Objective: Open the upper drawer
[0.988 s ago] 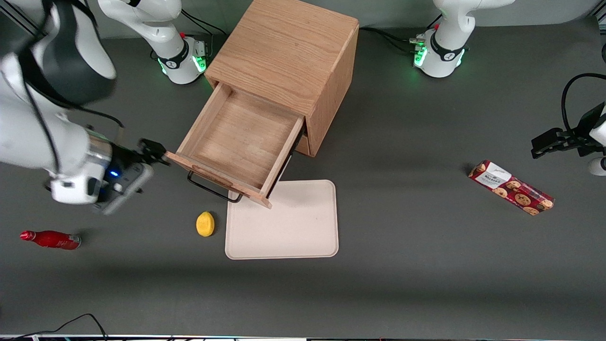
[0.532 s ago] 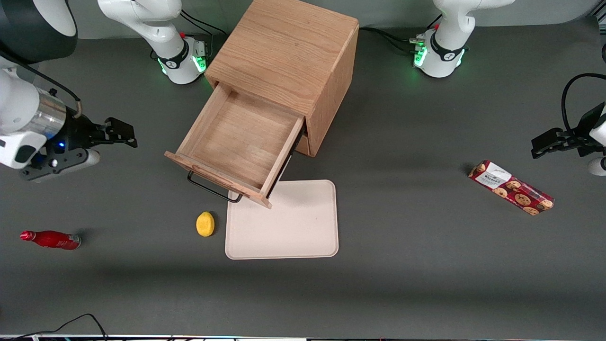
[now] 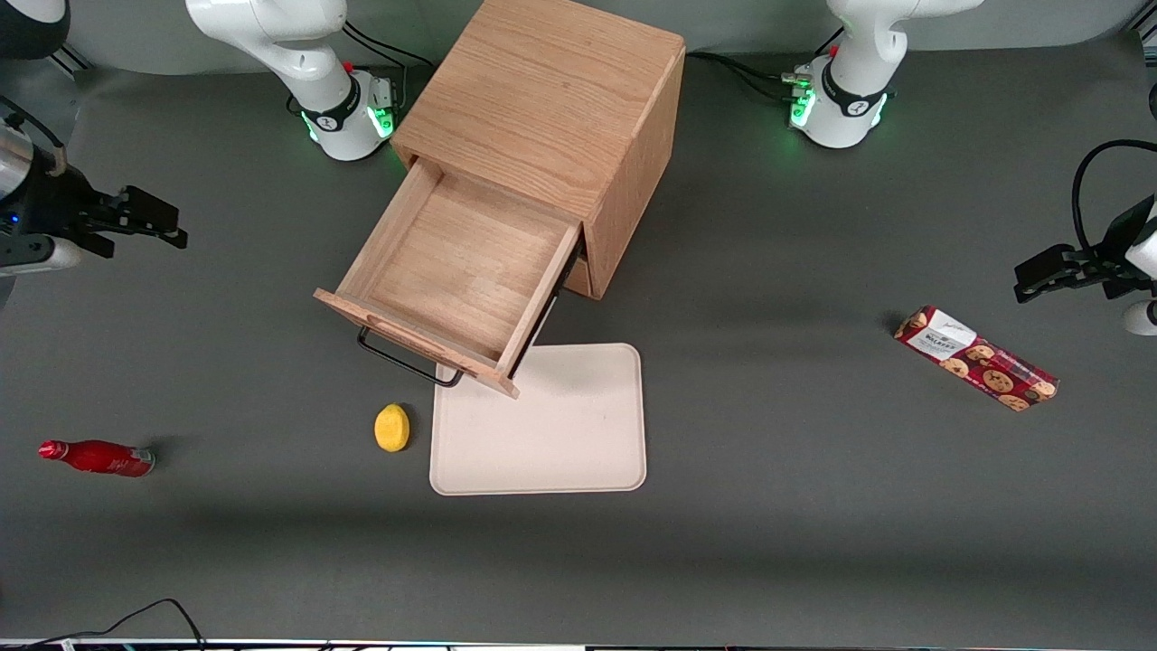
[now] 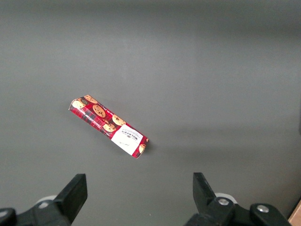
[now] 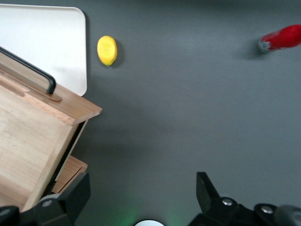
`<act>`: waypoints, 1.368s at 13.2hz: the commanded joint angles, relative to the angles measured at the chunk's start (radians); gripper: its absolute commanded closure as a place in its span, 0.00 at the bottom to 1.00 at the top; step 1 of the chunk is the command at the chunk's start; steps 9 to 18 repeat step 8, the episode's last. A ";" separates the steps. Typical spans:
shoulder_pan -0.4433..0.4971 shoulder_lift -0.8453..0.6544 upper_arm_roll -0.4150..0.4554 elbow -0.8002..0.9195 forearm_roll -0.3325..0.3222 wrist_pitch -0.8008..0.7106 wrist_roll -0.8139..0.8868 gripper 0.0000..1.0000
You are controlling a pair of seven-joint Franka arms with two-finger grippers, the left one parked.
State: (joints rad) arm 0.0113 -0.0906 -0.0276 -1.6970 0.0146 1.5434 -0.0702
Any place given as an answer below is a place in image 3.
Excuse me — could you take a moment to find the dark wrist cable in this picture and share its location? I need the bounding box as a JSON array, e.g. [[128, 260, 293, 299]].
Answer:
[[1071, 138, 1157, 263], [0, 95, 69, 177]]

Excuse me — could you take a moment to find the yellow lemon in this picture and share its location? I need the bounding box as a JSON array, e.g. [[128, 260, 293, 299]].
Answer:
[[374, 403, 411, 453]]

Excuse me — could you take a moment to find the red bottle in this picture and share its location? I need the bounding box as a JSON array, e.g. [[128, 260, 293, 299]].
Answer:
[[38, 439, 156, 478]]

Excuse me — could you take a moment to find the white rectangular tray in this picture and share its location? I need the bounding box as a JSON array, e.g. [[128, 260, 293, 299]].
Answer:
[[428, 342, 648, 496]]

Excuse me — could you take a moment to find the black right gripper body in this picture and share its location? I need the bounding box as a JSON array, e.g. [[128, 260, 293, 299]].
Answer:
[[18, 167, 144, 259]]

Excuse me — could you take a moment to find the red cookie box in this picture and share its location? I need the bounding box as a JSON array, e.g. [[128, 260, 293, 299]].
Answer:
[[894, 306, 1060, 413]]

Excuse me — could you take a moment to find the thick black drawer handle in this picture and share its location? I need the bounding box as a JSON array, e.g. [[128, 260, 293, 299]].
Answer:
[[357, 325, 464, 390]]

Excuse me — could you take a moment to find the wooden drawer cabinet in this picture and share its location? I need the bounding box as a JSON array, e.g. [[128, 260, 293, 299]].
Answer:
[[390, 0, 686, 301]]

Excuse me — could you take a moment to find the black base cable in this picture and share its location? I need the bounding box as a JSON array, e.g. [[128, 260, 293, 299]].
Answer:
[[342, 20, 437, 71], [685, 50, 801, 102]]

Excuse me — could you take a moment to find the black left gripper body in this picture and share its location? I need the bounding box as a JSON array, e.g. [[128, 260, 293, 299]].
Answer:
[[1071, 210, 1153, 299]]

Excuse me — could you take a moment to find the wooden drawer with notch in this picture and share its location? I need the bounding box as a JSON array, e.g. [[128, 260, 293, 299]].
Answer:
[[314, 161, 582, 399]]

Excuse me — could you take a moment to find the thin black loose cable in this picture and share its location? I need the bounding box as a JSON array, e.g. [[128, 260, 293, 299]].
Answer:
[[0, 598, 209, 651]]

